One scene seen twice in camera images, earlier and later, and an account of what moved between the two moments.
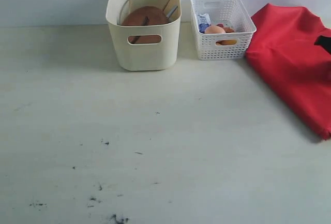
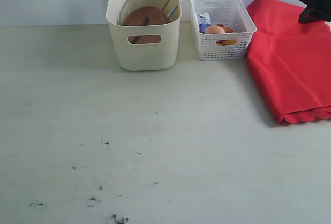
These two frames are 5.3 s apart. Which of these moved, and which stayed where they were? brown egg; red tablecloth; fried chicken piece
Moved: red tablecloth
Stayed: brown egg; fried chicken piece
